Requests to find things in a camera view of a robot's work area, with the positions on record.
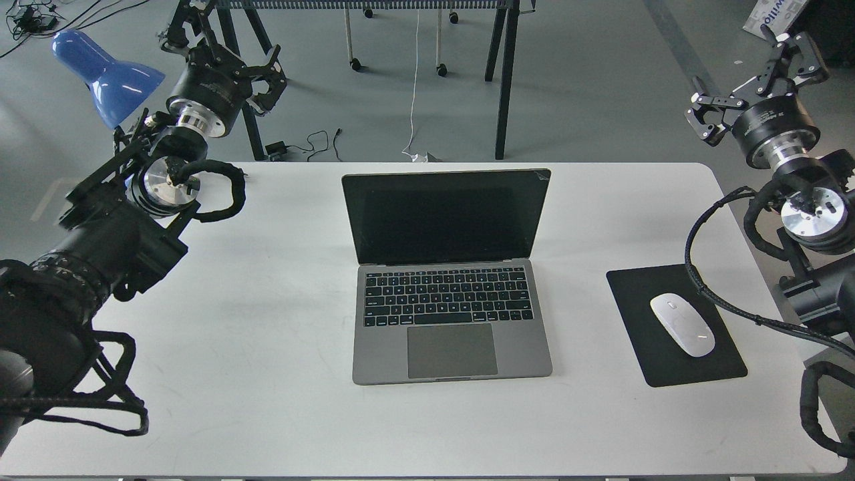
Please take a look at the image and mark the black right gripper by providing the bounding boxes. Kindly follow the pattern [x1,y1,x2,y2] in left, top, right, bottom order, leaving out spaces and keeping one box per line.
[685,25,830,168]

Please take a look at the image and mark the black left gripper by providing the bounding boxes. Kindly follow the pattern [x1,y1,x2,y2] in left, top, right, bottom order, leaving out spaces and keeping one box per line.
[159,1,287,139]

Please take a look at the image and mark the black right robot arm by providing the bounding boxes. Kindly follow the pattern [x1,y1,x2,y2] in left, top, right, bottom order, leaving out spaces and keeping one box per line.
[686,25,854,336]

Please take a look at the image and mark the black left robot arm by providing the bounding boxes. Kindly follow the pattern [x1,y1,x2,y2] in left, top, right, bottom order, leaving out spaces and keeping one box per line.
[1,1,287,450]

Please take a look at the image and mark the cardboard box with print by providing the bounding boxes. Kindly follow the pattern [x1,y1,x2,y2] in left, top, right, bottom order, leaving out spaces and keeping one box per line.
[742,0,810,37]

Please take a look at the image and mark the blue desk lamp shade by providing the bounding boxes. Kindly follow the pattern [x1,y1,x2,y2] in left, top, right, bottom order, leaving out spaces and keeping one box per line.
[51,29,165,129]

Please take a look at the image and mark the rolling cart with castors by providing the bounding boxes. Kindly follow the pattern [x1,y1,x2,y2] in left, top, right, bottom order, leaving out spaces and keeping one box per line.
[343,1,462,78]

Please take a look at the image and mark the white computer mouse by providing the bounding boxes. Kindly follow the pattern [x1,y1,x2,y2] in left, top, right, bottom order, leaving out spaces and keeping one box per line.
[649,293,715,358]

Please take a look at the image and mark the black mouse pad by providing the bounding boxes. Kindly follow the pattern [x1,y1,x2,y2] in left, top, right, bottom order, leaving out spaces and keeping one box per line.
[607,264,748,387]

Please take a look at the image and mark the grey open laptop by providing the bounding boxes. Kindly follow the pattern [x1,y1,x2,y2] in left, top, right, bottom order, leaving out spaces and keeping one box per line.
[341,168,552,385]

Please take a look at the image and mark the black power adapter with cable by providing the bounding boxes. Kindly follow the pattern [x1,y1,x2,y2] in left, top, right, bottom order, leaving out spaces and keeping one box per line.
[265,128,342,162]

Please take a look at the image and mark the white hanging cable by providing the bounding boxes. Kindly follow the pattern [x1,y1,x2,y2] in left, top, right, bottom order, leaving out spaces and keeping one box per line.
[401,10,443,163]

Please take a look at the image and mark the tangled black cables on floor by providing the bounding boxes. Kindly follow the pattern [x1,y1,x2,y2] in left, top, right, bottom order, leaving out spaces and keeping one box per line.
[0,0,151,59]

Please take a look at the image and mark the black frame background table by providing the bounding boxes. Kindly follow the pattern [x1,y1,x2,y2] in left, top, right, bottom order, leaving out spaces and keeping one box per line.
[216,1,522,160]

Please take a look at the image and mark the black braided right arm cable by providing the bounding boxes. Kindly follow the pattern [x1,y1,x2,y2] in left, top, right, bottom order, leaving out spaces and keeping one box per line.
[684,186,855,458]

